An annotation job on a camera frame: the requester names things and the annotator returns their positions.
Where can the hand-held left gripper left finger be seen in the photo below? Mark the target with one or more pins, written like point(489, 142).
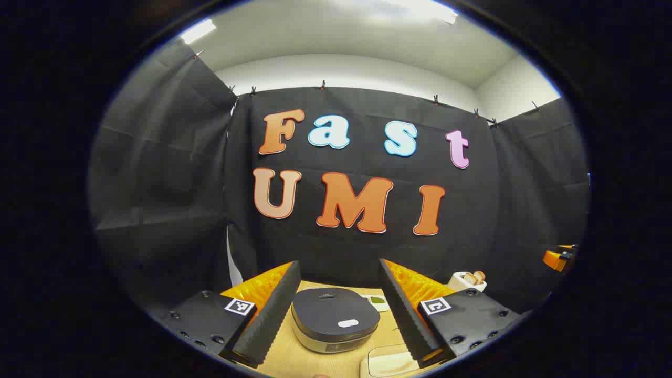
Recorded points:
point(268, 320)

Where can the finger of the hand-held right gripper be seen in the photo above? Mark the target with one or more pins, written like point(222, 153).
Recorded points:
point(556, 258)

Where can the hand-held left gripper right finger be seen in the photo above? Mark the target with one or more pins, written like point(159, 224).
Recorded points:
point(407, 320)

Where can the white tray of rice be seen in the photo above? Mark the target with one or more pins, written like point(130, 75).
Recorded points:
point(388, 362)

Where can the dark grey rice cooker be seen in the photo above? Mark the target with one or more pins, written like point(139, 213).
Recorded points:
point(331, 315)

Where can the white divided bean dish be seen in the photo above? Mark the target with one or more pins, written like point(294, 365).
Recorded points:
point(377, 301)

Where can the white toaster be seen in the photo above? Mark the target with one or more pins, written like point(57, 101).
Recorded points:
point(458, 283)

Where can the pale bread slice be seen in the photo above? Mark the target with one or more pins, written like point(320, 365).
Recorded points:
point(470, 279)

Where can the brown crust bread slice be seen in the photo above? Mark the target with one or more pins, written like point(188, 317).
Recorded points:
point(480, 275)

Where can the black backdrop cloth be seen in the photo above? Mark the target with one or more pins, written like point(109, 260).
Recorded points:
point(157, 184)

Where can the wide ceiling light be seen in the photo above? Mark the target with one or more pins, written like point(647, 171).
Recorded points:
point(420, 8)

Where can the long ceiling light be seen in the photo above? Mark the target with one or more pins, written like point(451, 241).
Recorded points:
point(198, 31)

